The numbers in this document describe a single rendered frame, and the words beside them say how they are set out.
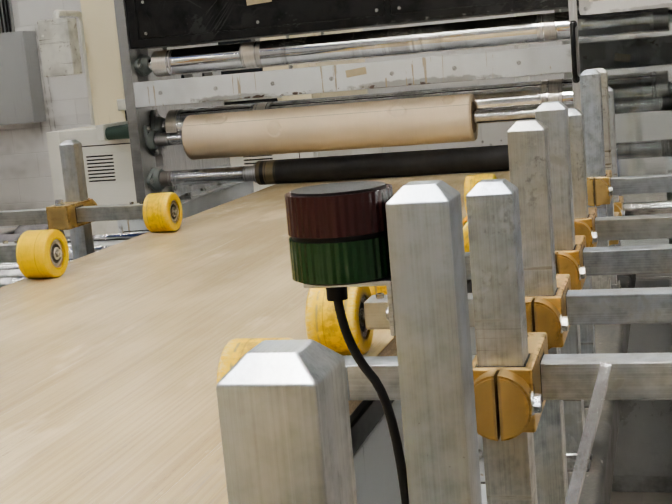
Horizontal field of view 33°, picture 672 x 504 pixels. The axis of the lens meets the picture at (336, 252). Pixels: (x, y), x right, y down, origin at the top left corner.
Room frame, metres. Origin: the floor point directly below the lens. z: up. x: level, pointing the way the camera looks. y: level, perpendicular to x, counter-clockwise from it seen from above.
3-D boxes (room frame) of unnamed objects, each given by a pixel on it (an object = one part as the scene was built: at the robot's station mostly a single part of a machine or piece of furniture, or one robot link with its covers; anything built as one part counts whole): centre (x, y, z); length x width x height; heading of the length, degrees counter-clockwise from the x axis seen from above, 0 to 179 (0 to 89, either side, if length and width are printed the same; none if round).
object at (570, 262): (1.36, -0.27, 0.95); 0.14 x 0.06 x 0.05; 163
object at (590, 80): (2.05, -0.48, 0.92); 0.04 x 0.04 x 0.48; 73
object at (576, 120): (1.57, -0.34, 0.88); 0.04 x 0.04 x 0.48; 73
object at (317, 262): (0.63, 0.00, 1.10); 0.06 x 0.06 x 0.02
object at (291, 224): (0.63, 0.00, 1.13); 0.06 x 0.06 x 0.02
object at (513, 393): (0.88, -0.13, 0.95); 0.14 x 0.06 x 0.05; 163
